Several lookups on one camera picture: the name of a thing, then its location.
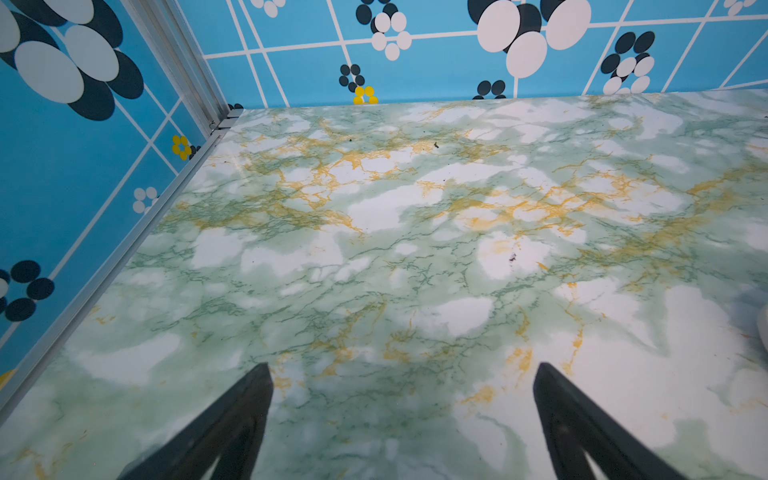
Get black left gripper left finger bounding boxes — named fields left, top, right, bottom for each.
left=120, top=363, right=274, bottom=479

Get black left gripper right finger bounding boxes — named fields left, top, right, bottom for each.
left=533, top=362, right=683, bottom=479

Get aluminium corner post left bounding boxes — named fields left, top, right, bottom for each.
left=122, top=0, right=243, bottom=136

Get beige plastic tray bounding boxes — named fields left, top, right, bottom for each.
left=756, top=305, right=768, bottom=350

